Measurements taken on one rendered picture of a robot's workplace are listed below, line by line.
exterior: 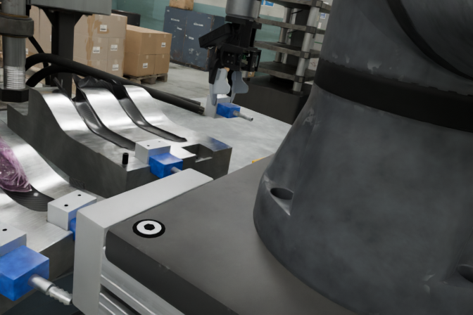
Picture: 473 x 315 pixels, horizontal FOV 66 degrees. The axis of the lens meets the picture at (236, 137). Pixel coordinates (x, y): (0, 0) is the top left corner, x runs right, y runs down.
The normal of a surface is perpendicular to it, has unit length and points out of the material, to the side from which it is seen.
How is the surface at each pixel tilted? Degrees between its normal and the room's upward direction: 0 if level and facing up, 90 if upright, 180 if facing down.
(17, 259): 0
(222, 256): 0
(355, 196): 72
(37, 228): 0
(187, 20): 90
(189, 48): 90
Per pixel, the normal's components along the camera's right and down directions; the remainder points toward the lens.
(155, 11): -0.49, 0.19
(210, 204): 0.18, -0.93
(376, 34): -0.79, 0.06
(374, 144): -0.55, -0.16
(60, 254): 0.90, 0.28
